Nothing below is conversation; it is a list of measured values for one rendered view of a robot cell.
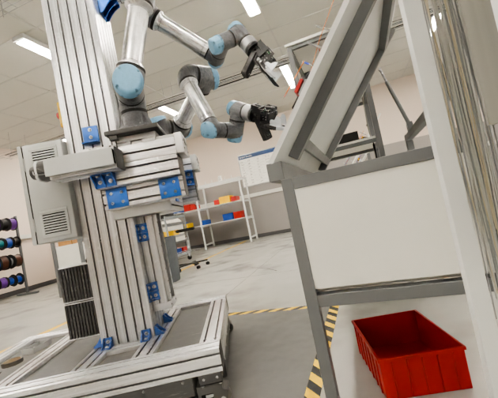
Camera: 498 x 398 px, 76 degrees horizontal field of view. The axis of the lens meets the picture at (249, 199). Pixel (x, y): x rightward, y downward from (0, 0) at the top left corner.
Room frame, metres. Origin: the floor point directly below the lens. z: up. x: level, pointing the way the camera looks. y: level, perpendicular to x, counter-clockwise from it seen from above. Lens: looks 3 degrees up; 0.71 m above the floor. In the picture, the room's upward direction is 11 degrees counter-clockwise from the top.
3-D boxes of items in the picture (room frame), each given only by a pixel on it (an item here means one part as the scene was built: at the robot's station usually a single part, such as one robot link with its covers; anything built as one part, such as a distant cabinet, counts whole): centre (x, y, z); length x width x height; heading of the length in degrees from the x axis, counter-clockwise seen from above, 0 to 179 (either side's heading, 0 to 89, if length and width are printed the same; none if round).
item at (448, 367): (1.29, -0.48, 0.07); 0.39 x 0.29 x 0.14; 175
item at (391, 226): (1.54, -0.60, 0.60); 1.17 x 0.58 x 0.40; 161
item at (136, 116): (1.42, 0.43, 1.21); 0.15 x 0.15 x 0.10
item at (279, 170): (1.65, -0.30, 0.83); 1.18 x 0.05 x 0.06; 161
